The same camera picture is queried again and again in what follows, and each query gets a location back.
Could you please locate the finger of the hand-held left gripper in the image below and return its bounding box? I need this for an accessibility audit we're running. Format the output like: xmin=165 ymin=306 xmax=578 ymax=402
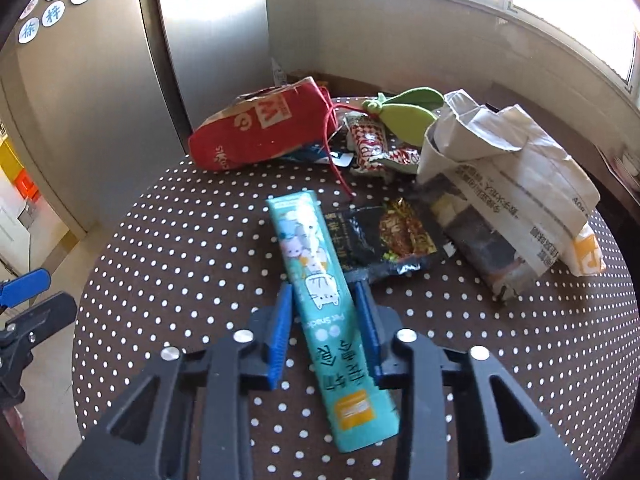
xmin=0 ymin=268 xmax=52 ymax=307
xmin=0 ymin=291 xmax=78 ymax=350

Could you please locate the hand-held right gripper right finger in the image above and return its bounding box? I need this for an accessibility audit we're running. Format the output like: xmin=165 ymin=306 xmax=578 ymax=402
xmin=352 ymin=280 xmax=586 ymax=480

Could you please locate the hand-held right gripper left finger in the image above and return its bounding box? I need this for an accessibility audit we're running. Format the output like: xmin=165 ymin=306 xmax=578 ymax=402
xmin=59 ymin=282 xmax=293 ymax=480

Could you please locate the teal cartoon cat box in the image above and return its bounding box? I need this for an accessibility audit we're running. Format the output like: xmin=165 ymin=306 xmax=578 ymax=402
xmin=265 ymin=190 xmax=401 ymax=453

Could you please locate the red white checked sachet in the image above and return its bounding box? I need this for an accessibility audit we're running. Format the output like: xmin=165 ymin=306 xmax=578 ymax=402
xmin=345 ymin=114 xmax=392 ymax=175

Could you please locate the black snack packet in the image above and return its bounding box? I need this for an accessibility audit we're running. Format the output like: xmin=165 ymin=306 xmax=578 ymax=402
xmin=325 ymin=197 xmax=451 ymax=281

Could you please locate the orange plastic box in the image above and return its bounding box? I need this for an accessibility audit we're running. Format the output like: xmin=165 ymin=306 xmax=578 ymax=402
xmin=12 ymin=169 xmax=41 ymax=202

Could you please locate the yellow plastic box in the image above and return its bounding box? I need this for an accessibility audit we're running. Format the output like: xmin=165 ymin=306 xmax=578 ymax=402
xmin=0 ymin=139 xmax=22 ymax=182

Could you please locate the blue white packet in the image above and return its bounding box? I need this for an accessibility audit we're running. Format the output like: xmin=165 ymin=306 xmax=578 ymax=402
xmin=282 ymin=141 xmax=333 ymax=164

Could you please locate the red paper bag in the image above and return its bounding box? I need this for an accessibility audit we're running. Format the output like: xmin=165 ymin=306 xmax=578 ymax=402
xmin=187 ymin=76 xmax=358 ymax=200

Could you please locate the green felt toy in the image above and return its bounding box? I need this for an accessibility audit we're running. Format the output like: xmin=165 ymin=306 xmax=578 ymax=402
xmin=362 ymin=87 xmax=445 ymax=153

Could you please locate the stainless steel fridge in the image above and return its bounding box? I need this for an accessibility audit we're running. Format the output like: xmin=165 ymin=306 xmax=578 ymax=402
xmin=0 ymin=0 xmax=271 ymax=256

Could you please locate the crumpled white paper bag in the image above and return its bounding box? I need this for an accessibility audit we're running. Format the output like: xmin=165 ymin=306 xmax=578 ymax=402
xmin=417 ymin=89 xmax=601 ymax=302

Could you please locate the orange white wrapper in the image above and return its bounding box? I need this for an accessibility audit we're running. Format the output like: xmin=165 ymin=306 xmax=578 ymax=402
xmin=570 ymin=220 xmax=608 ymax=278

